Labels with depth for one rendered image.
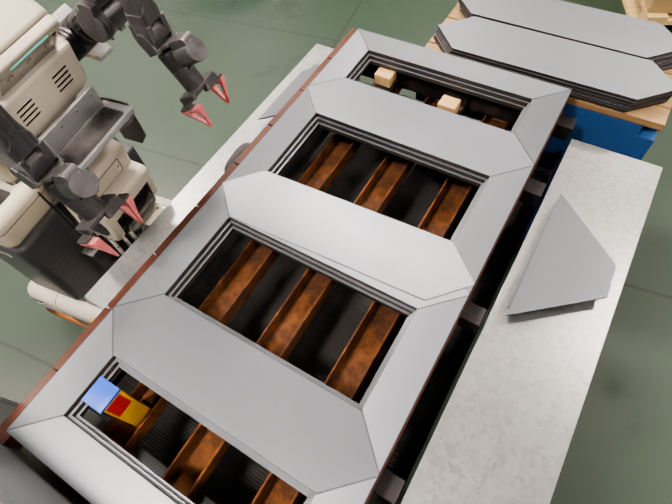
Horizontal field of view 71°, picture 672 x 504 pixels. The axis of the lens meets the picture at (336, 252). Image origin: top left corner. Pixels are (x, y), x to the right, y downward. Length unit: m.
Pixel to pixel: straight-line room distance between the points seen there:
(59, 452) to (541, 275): 1.17
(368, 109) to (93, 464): 1.16
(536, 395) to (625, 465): 0.90
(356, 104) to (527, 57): 0.58
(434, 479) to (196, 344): 0.60
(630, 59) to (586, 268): 0.76
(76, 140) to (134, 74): 2.08
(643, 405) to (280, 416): 1.48
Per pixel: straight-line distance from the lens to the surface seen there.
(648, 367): 2.21
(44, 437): 1.25
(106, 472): 1.16
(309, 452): 1.03
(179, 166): 2.73
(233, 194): 1.35
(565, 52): 1.80
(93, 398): 1.18
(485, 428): 1.16
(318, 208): 1.27
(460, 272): 1.17
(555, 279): 1.29
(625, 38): 1.91
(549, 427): 1.20
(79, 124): 1.43
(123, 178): 1.61
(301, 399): 1.05
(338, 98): 1.55
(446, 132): 1.44
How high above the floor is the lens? 1.87
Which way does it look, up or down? 59 degrees down
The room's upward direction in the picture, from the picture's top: 9 degrees counter-clockwise
